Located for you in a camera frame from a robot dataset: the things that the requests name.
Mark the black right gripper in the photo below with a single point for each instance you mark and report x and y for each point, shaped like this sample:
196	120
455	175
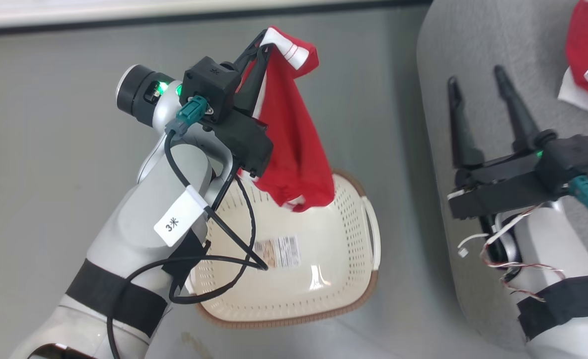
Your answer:
503	187

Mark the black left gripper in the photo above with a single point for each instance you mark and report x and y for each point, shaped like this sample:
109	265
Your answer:
244	144

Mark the red garment with white band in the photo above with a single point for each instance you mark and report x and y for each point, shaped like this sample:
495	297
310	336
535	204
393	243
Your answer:
294	139

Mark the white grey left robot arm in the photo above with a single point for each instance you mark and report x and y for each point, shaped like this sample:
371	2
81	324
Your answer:
129	234

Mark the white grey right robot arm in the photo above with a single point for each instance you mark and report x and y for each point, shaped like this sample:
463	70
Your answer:
568	279

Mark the grey fabric sofa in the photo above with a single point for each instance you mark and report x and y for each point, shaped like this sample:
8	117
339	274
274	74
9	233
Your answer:
478	45

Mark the white and black skirting board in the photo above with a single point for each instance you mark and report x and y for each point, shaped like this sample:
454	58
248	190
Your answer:
124	15

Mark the printed barcode sticker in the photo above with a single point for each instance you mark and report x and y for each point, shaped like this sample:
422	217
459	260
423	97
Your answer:
278	252

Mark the cream perforated laundry basket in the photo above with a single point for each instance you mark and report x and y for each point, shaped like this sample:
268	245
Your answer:
299	291

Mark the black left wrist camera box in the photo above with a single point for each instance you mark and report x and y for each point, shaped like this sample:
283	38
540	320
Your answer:
209	85

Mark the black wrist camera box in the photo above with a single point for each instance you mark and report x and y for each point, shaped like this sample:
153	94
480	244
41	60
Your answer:
578	159
209	85

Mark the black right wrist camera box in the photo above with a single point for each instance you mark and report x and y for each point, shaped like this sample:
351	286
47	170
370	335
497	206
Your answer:
578	159

